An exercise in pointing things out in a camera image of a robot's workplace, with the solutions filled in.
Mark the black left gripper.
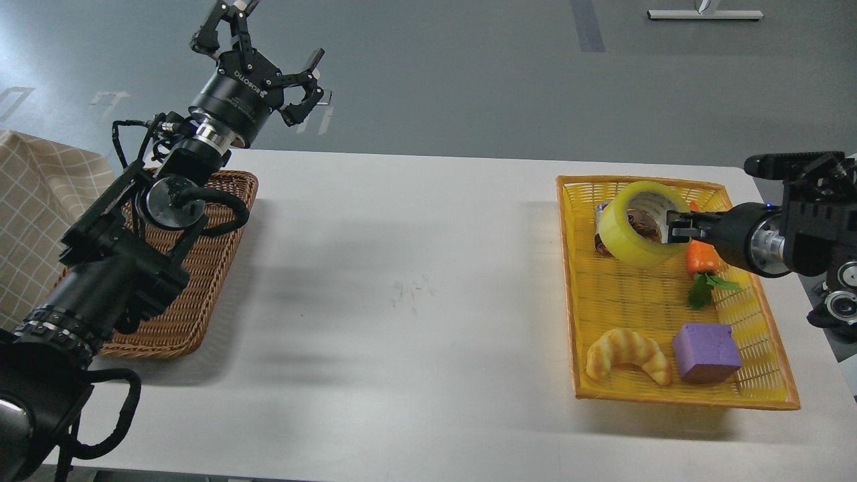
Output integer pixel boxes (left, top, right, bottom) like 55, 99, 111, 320
189, 0, 326, 149

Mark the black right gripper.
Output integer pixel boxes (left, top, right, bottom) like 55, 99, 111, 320
666, 202, 791, 278

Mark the yellow tape roll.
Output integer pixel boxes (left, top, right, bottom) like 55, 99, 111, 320
594, 181, 690, 269

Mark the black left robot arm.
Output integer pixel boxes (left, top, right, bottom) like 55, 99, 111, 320
2, 1, 325, 481

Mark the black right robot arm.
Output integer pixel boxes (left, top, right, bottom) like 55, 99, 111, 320
666, 151, 856, 343

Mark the orange toy carrot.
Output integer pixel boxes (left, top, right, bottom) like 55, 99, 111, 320
686, 239, 741, 311

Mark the brown toy animal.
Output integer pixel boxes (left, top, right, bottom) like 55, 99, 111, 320
625, 210, 662, 244

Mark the small drink can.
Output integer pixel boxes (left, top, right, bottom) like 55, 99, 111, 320
593, 202, 618, 258

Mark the yellow plastic basket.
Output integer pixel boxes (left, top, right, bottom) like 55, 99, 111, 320
555, 176, 801, 410

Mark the purple foam block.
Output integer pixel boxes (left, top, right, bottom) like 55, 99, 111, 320
672, 323, 742, 384

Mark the toy croissant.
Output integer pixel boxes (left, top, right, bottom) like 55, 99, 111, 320
585, 327, 673, 386

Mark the white floor stand base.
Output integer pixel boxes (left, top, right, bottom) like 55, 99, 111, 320
646, 1, 765, 21

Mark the beige checkered cloth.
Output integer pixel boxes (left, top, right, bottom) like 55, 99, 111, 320
1, 129, 115, 330

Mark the brown wicker basket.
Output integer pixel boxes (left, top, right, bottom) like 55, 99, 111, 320
52, 169, 260, 359

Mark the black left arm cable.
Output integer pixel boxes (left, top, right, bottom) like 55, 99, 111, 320
54, 368, 143, 482

